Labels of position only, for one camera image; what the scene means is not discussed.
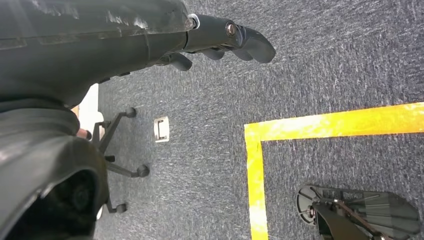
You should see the silver floor socket plate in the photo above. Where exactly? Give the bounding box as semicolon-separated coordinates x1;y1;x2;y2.
153;116;170;144

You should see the yellow floor tape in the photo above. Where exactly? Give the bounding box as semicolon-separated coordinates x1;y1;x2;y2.
244;101;424;240

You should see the black swivel chair base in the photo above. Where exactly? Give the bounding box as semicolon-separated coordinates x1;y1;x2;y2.
91;106;151;215

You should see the dark robot foot plate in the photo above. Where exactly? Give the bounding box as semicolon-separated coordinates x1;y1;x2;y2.
295;184;422;240

